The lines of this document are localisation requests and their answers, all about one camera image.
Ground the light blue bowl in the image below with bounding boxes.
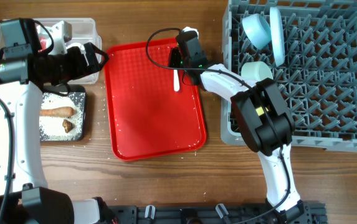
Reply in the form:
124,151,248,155
241,14,272,50

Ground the clear plastic storage bin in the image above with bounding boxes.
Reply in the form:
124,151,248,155
0,18,102,85

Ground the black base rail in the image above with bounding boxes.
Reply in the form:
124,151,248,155
110,201,328,224

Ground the red candy wrapper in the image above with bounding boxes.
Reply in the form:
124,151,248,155
39,37,47,52

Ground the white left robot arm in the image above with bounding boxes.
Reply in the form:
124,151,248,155
0,18,117,223

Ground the light green bowl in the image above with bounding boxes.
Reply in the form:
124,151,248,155
240,62,274,81

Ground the yellow plastic cup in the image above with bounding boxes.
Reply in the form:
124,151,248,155
255,107,269,116

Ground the white plastic spoon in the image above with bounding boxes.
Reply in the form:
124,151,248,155
173,70,180,92

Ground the light blue plate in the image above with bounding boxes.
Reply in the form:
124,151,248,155
270,7,285,67

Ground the brown food scrap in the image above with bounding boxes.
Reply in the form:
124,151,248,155
62,119,74,133

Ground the orange carrot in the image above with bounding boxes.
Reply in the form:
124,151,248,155
40,106,75,118

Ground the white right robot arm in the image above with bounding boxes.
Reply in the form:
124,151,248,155
176,29,300,213

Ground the black waste bin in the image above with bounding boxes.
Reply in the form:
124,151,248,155
39,85,87,142

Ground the grey dishwasher rack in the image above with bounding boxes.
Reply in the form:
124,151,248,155
222,1,357,152

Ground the red plastic tray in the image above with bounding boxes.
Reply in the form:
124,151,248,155
103,38,207,161

